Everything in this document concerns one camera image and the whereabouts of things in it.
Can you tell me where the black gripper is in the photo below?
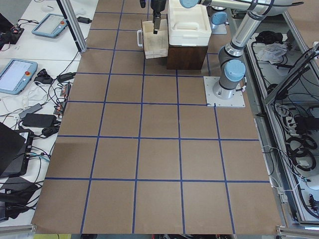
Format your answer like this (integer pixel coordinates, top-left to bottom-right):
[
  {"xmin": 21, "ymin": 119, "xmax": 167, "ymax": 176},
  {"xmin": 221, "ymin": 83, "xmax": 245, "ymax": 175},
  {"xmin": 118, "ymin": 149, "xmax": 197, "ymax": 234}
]
[{"xmin": 151, "ymin": 0, "xmax": 165, "ymax": 34}]

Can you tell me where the light wooden drawer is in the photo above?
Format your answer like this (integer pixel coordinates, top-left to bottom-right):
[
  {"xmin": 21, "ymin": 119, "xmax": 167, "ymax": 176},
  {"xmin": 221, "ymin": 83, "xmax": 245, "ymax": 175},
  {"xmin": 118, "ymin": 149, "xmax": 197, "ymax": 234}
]
[{"xmin": 142, "ymin": 19, "xmax": 168, "ymax": 59}]

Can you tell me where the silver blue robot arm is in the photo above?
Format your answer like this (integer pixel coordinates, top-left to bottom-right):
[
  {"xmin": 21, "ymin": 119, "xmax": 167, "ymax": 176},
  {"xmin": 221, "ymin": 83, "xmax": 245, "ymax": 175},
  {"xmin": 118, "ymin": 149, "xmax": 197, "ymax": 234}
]
[{"xmin": 168, "ymin": 0, "xmax": 303, "ymax": 100}]

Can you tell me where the white foam box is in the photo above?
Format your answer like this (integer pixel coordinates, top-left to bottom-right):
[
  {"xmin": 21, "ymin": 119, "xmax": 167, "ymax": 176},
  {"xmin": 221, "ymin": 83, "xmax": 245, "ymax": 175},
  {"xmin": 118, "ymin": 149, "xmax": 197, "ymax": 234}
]
[{"xmin": 168, "ymin": 0, "xmax": 211, "ymax": 46}]

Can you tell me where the dark brown wooden cabinet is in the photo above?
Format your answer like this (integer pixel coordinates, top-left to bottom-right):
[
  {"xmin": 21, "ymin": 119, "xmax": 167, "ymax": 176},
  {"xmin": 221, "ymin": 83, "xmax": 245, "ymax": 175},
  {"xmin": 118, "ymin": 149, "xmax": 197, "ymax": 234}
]
[{"xmin": 166, "ymin": 45, "xmax": 208, "ymax": 70}]

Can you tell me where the teach pendant far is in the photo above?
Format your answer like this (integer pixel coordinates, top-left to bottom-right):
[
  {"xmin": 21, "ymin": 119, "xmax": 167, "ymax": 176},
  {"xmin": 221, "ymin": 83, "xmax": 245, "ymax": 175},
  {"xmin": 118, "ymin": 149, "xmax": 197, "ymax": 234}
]
[{"xmin": 31, "ymin": 13, "xmax": 67, "ymax": 38}]

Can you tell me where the teach pendant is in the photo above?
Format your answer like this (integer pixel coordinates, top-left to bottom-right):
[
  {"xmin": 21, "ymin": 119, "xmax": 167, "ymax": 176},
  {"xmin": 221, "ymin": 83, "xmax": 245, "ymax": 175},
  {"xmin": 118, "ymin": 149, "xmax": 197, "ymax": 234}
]
[
  {"xmin": 0, "ymin": 58, "xmax": 38, "ymax": 95},
  {"xmin": 31, "ymin": 13, "xmax": 67, "ymax": 38}
]

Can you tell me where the white crumpled cloth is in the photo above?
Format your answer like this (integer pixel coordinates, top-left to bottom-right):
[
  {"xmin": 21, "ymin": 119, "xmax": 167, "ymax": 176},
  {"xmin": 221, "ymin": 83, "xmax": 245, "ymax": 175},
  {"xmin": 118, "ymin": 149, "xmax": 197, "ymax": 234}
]
[{"xmin": 256, "ymin": 43, "xmax": 288, "ymax": 64}]

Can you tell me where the brown paper table mat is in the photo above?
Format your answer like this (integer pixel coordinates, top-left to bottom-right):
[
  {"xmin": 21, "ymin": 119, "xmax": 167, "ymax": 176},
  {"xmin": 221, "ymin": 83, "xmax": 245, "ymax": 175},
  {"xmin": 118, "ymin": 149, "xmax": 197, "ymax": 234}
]
[{"xmin": 32, "ymin": 0, "xmax": 282, "ymax": 235}]

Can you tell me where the teach pendant near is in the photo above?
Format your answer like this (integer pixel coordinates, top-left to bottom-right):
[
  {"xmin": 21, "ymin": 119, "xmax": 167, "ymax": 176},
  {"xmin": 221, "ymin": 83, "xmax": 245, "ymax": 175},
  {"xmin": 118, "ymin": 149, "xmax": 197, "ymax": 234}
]
[{"xmin": 0, "ymin": 58, "xmax": 38, "ymax": 95}]

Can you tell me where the black power adapter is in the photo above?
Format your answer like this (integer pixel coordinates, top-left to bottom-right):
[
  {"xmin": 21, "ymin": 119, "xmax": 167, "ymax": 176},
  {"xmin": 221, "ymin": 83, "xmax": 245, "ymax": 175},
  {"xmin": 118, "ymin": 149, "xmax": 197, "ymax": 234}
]
[{"xmin": 22, "ymin": 114, "xmax": 57, "ymax": 128}]

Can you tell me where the black laptop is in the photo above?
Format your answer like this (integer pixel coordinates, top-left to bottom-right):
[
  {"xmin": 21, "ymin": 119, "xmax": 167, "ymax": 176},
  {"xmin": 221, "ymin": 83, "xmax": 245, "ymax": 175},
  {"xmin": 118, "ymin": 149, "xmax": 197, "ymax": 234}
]
[{"xmin": 0, "ymin": 123, "xmax": 34, "ymax": 178}]

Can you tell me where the aluminium frame post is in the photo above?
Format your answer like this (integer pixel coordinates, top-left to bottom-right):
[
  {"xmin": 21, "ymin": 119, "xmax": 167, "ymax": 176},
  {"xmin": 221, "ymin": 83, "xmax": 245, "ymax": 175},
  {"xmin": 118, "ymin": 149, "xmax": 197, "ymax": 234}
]
[{"xmin": 56, "ymin": 0, "xmax": 87, "ymax": 54}]

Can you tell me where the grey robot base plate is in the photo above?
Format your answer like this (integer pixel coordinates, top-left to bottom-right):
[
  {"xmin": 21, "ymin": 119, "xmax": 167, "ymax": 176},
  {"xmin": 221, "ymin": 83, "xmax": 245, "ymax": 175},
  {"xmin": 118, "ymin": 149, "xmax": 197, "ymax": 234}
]
[{"xmin": 203, "ymin": 76, "xmax": 245, "ymax": 108}]

